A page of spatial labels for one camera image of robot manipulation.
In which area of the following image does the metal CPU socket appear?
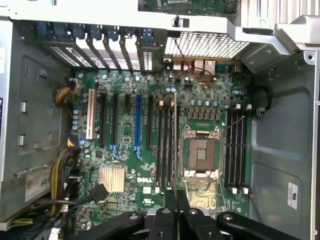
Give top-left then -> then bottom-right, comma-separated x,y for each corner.
181,124 -> 224,184

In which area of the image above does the silver finned chipset heatsink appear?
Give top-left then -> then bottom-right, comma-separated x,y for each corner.
98,166 -> 125,194

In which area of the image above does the long black expansion slot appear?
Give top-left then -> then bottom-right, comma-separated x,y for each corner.
98,91 -> 107,148
111,92 -> 119,147
146,94 -> 154,149

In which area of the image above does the white certification sticker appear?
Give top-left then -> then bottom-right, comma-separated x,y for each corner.
287,181 -> 303,210

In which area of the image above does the blue expansion slot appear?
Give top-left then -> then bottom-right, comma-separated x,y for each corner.
133,94 -> 143,149

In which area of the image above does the thin metal locking lever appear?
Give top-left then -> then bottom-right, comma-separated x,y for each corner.
223,114 -> 246,133

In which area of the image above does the grey metal PC case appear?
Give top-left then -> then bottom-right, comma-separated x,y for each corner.
0,0 -> 320,240

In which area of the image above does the white expansion slot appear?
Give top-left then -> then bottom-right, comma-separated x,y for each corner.
85,88 -> 98,140

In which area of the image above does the white barcode label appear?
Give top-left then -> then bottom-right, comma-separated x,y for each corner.
24,172 -> 52,202

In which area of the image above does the green Dell motherboard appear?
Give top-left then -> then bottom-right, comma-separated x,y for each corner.
71,67 -> 254,240

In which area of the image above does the black flat data cable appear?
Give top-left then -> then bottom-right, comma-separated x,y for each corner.
37,183 -> 110,209

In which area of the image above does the yellow black power wire bundle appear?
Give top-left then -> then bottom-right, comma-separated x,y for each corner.
49,134 -> 84,219
54,78 -> 83,108

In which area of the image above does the black cable loop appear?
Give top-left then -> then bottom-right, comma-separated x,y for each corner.
252,85 -> 274,123

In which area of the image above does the twisted red black wire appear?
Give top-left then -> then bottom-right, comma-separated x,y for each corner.
171,36 -> 219,84

